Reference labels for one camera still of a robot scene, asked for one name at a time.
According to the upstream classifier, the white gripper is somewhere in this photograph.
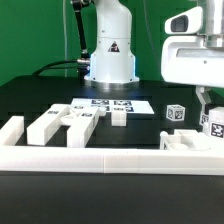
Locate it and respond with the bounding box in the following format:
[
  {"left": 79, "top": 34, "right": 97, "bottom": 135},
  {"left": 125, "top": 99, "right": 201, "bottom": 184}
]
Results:
[{"left": 161, "top": 5, "right": 224, "bottom": 113}]

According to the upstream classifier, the white chair seat piece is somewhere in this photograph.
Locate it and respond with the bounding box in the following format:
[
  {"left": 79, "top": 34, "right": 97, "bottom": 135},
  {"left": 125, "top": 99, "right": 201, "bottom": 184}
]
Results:
[{"left": 160, "top": 129, "right": 224, "bottom": 151}]

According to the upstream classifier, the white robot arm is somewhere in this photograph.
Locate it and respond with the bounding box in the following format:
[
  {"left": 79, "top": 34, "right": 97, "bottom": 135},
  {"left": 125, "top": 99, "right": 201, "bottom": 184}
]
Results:
[{"left": 84, "top": 0, "right": 224, "bottom": 105}]

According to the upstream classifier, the white chair back piece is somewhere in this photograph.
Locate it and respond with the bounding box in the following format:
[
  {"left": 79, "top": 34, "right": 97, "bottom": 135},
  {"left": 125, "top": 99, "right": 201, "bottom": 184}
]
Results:
[{"left": 27, "top": 104, "right": 106, "bottom": 148}]

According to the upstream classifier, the white marker sheet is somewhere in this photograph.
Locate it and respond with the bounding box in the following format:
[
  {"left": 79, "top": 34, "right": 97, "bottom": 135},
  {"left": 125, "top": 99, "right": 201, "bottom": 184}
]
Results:
[{"left": 71, "top": 98, "right": 154, "bottom": 114}]

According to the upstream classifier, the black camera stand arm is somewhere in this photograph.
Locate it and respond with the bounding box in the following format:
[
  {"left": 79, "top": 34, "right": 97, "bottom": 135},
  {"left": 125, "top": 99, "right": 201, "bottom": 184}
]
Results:
[{"left": 71, "top": 0, "right": 91, "bottom": 80}]

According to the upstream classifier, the black cable bundle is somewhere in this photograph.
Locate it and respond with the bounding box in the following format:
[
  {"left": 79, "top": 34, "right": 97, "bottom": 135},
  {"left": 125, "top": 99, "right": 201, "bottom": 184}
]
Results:
[{"left": 31, "top": 59, "right": 91, "bottom": 77}]

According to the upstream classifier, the white U-shaped fence frame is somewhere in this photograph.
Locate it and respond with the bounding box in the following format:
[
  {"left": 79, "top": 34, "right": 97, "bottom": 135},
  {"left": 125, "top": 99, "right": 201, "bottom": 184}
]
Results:
[{"left": 0, "top": 116, "right": 224, "bottom": 176}]

